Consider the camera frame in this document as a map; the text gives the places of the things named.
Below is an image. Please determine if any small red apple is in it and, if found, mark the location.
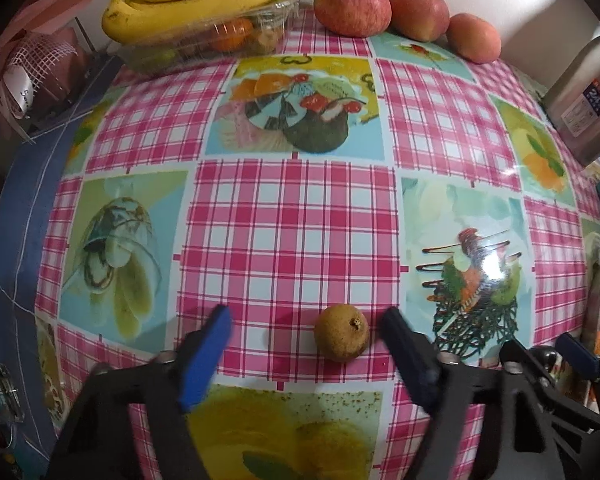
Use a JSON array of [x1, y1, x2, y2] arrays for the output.
[[446, 12, 502, 64]]

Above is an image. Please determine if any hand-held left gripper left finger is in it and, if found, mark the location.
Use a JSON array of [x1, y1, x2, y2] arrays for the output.
[[47, 305, 232, 480]]

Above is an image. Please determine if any glass mug with red label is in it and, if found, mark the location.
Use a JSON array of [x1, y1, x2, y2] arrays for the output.
[[0, 362, 26, 456]]

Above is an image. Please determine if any stainless steel thermos jug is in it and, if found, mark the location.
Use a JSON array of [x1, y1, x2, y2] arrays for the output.
[[544, 32, 600, 167]]

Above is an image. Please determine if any large red apple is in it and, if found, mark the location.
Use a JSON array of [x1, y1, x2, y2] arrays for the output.
[[313, 0, 392, 38]]

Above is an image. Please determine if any yellow banana bunch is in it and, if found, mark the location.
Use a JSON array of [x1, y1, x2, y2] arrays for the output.
[[101, 0, 325, 46]]

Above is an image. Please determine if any blue cloth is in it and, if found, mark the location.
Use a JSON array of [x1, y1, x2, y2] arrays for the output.
[[0, 55, 126, 461]]

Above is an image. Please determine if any pink checkered fruit-print tablecloth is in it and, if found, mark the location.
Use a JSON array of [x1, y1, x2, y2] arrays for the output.
[[32, 7, 600, 480]]

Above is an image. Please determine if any orange in plastic container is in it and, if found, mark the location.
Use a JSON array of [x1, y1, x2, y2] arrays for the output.
[[212, 17, 255, 52]]

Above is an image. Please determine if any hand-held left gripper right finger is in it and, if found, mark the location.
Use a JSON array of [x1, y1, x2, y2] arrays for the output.
[[382, 306, 565, 480]]

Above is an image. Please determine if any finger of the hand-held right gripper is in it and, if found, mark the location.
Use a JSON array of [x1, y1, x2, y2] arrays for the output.
[[557, 335, 600, 413], [500, 340, 600, 433]]

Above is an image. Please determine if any small brown round fruit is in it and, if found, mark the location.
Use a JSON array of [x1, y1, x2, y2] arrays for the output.
[[314, 304, 371, 362]]

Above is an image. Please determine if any pink flower bouquet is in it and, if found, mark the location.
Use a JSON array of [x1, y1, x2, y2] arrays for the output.
[[0, 0, 98, 171]]

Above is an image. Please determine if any clear plastic fruit container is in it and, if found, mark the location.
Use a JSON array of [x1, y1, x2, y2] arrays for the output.
[[111, 0, 305, 73]]

